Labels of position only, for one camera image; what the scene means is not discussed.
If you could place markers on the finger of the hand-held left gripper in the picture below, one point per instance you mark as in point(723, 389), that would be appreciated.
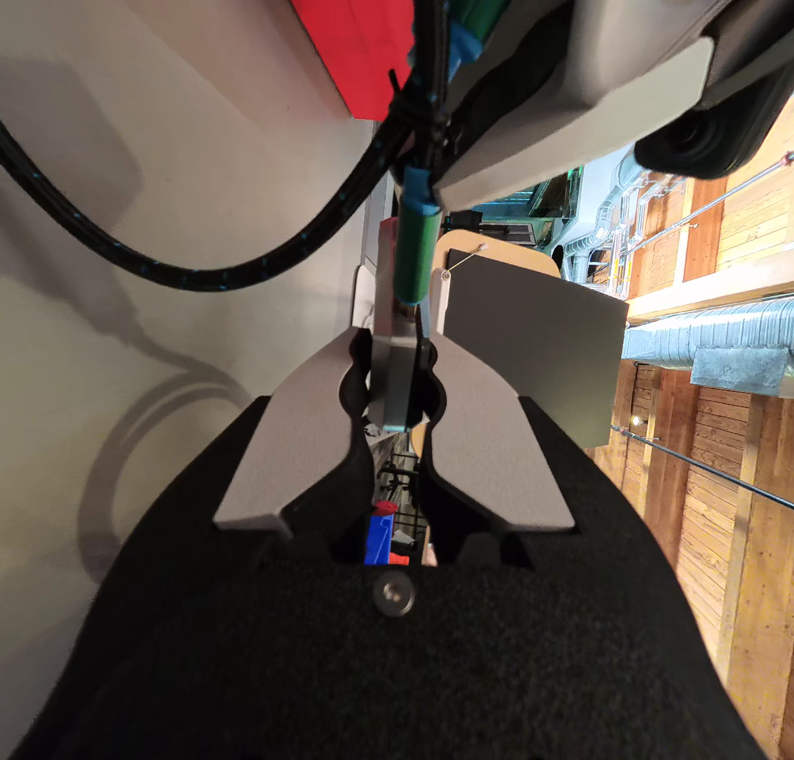
point(558, 133)

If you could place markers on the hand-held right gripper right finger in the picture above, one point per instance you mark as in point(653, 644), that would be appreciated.
point(496, 462)

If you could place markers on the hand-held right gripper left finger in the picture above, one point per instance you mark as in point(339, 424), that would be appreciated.
point(285, 475)

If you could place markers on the red plastic bin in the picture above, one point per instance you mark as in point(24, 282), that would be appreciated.
point(347, 28)

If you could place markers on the tablet stand with dark board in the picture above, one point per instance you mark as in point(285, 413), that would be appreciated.
point(534, 338)

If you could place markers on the silver stand base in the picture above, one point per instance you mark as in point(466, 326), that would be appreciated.
point(362, 298)

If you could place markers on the silver ventilation duct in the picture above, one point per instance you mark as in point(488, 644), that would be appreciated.
point(720, 344)

